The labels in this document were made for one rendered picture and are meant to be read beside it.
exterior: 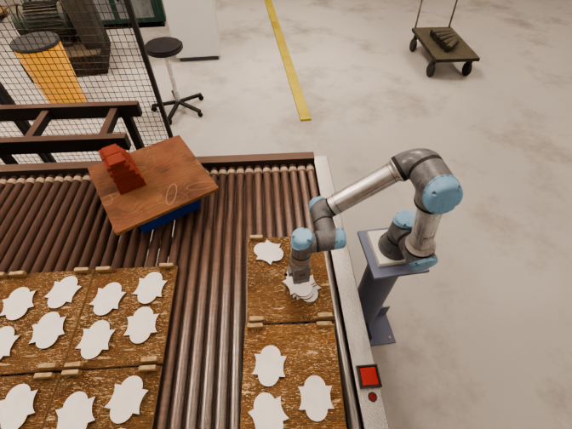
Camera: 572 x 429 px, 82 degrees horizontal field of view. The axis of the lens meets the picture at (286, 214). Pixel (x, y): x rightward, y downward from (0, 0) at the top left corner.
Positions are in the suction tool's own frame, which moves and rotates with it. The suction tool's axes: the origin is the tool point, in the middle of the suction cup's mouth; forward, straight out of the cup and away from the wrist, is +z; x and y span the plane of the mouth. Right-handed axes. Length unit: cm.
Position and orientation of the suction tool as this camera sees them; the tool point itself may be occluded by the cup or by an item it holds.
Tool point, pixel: (298, 279)
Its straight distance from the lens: 139.3
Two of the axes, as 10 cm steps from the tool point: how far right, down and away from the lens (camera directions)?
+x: 9.8, -1.5, 1.3
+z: -0.1, 6.3, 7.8
